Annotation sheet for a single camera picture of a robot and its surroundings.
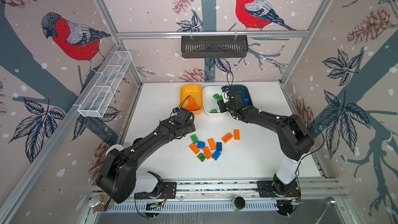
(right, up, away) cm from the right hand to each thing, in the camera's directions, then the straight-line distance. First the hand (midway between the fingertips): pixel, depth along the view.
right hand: (219, 102), depth 95 cm
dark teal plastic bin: (+19, +9, +16) cm, 27 cm away
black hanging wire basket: (-2, +38, +12) cm, 40 cm away
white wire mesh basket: (-60, +1, -24) cm, 65 cm away
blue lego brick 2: (-1, -25, -7) cm, 26 cm away
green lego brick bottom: (-11, -29, -13) cm, 34 cm away
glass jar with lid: (-53, -40, -33) cm, 74 cm away
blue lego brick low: (-3, -29, -11) cm, 31 cm away
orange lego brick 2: (-17, -4, +11) cm, 21 cm away
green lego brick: (0, +4, +13) cm, 13 cm away
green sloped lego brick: (-3, -6, +6) cm, 9 cm away
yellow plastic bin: (-16, +7, +19) cm, 25 cm away
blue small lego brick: (+19, 0, +8) cm, 21 cm away
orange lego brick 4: (+5, -21, -4) cm, 22 cm away
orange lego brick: (-18, 0, +12) cm, 22 cm away
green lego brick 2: (-15, -22, -5) cm, 27 cm away
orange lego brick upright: (-7, -28, -9) cm, 31 cm away
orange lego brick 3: (-15, -26, -7) cm, 31 cm away
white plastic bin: (-6, 0, +12) cm, 14 cm away
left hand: (-19, -14, -10) cm, 25 cm away
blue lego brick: (-12, -24, -7) cm, 28 cm away
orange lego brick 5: (+11, -19, -2) cm, 22 cm away
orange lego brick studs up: (-5, -24, -7) cm, 25 cm away
